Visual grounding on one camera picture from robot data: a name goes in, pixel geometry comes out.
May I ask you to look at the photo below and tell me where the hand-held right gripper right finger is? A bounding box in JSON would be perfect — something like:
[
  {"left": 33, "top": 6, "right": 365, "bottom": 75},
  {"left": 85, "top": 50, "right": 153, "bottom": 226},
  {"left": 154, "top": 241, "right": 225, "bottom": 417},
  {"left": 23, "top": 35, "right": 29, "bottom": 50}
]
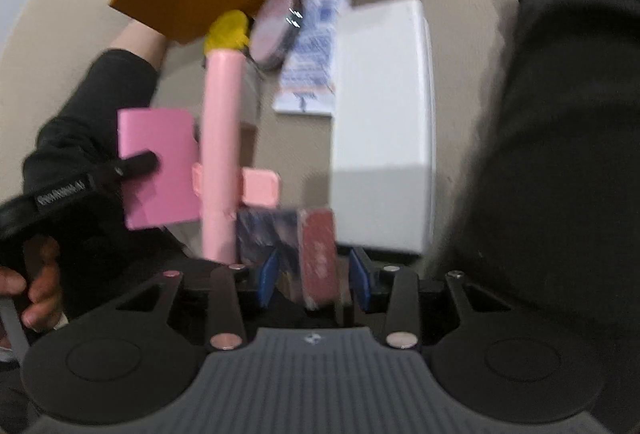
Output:
[{"left": 349, "top": 248, "right": 513, "bottom": 351}]

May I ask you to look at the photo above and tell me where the dark printed card pack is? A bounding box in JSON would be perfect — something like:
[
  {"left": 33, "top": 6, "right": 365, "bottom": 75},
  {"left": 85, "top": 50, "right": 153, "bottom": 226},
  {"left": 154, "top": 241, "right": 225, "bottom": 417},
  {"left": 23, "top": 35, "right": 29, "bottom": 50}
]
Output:
[{"left": 235, "top": 208, "right": 302, "bottom": 275}]

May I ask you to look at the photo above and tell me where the yellow round toy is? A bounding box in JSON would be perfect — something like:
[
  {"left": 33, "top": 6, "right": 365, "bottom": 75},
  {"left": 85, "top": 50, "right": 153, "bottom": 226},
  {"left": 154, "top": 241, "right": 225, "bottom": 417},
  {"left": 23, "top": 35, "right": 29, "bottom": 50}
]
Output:
[{"left": 205, "top": 10, "right": 251, "bottom": 55}]

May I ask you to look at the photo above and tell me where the beige sofa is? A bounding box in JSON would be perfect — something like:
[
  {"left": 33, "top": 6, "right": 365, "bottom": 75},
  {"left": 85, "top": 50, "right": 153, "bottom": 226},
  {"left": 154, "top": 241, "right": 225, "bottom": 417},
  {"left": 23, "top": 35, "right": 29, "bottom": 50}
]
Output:
[{"left": 0, "top": 0, "right": 531, "bottom": 275}]

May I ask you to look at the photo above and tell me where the pink notebook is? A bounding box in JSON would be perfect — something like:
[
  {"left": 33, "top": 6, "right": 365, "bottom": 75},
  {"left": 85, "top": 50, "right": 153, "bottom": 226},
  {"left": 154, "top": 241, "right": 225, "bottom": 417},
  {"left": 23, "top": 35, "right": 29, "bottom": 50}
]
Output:
[{"left": 117, "top": 109, "right": 202, "bottom": 231}]

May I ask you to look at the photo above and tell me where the white cream tube blue print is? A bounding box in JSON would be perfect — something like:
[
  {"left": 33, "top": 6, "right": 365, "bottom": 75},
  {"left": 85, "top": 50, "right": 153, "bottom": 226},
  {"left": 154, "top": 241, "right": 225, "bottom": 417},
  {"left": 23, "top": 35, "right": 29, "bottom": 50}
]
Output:
[{"left": 272, "top": 0, "right": 357, "bottom": 117}]

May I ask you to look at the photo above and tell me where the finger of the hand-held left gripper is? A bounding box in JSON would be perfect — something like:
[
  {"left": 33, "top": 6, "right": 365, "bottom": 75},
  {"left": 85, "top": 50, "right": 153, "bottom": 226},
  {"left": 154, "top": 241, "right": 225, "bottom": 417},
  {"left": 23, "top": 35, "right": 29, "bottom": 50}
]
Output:
[{"left": 112, "top": 151, "right": 160, "bottom": 183}]

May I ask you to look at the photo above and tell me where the pink tape roll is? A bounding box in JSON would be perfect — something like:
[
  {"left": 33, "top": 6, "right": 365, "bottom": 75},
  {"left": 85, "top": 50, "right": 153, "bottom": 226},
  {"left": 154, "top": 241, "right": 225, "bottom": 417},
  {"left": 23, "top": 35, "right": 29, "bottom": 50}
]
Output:
[{"left": 249, "top": 0, "right": 302, "bottom": 74}]

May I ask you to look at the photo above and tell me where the person's left hand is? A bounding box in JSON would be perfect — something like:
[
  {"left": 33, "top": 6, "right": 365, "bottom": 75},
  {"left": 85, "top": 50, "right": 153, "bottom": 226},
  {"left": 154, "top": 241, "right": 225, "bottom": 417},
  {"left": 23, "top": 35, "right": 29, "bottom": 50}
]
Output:
[{"left": 0, "top": 236, "right": 65, "bottom": 333}]

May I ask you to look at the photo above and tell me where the pink red eraser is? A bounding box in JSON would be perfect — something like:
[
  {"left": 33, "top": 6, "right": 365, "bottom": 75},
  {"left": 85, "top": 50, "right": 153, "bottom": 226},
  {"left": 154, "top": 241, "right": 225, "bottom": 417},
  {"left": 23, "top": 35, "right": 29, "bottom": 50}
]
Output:
[{"left": 298, "top": 208, "right": 337, "bottom": 311}]

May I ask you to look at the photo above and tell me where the pink cylinder with cross bracket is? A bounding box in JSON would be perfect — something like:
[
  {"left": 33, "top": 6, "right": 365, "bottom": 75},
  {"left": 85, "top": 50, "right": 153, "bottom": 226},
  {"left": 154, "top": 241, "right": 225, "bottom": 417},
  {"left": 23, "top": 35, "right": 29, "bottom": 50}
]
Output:
[{"left": 192, "top": 51, "right": 280, "bottom": 265}]

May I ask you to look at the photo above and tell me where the white rectangular box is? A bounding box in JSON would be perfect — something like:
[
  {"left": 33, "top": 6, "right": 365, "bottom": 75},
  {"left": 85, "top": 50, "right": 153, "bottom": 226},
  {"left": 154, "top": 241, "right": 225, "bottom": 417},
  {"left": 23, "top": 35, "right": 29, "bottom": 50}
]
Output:
[{"left": 330, "top": 0, "right": 433, "bottom": 256}]

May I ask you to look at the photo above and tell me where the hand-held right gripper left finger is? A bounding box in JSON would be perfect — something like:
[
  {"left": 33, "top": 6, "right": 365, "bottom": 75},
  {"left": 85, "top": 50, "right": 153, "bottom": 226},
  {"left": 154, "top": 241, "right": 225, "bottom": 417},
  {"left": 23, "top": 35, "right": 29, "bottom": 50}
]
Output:
[{"left": 115, "top": 248, "right": 281, "bottom": 352}]

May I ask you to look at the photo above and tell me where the person's left leg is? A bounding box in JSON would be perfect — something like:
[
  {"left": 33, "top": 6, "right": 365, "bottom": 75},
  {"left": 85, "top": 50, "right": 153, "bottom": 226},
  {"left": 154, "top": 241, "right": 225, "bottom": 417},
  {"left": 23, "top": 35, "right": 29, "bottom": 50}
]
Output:
[{"left": 22, "top": 21, "right": 201, "bottom": 320}]

